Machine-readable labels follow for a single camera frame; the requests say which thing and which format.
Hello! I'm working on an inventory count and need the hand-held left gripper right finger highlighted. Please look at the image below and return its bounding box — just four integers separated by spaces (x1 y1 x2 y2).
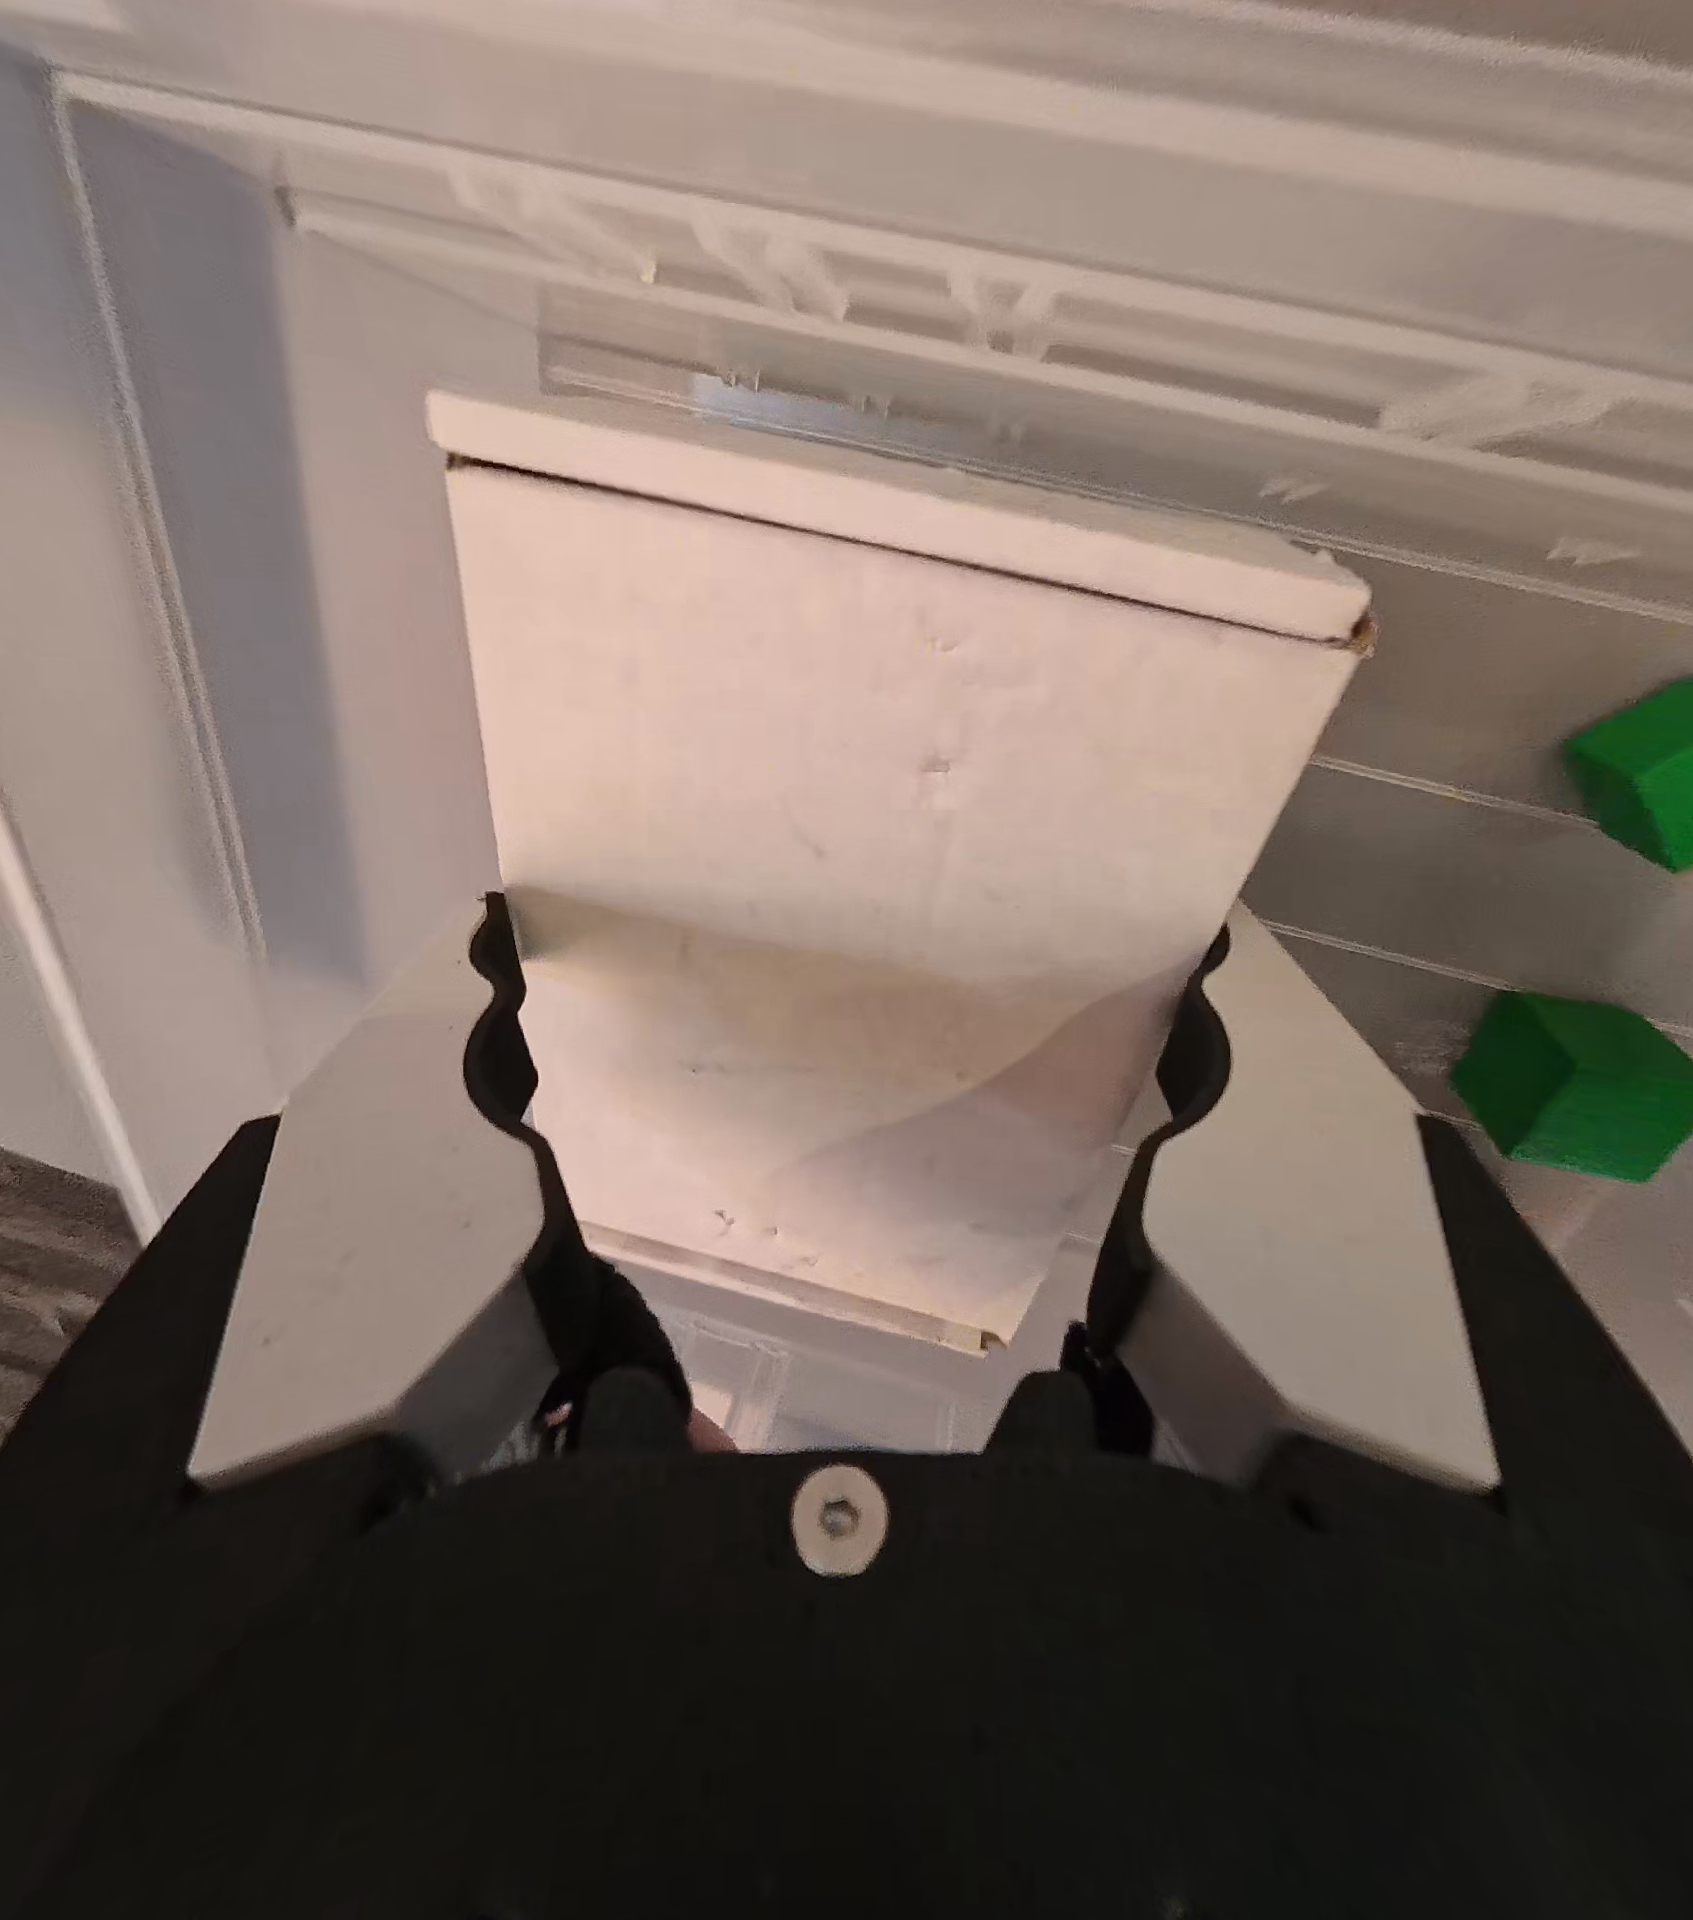
1082 896 1503 1494

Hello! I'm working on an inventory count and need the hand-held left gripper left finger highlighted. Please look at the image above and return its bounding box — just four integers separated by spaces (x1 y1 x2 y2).
185 892 591 1490

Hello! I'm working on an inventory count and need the white cardboard box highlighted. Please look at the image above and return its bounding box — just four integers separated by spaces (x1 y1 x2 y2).
423 385 1377 1360

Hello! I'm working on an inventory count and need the clear plastic bin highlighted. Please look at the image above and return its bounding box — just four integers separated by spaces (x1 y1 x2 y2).
0 0 1693 1517

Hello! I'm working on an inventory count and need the green cube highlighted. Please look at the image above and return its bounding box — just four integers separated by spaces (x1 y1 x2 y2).
1562 673 1693 875
1449 989 1693 1183

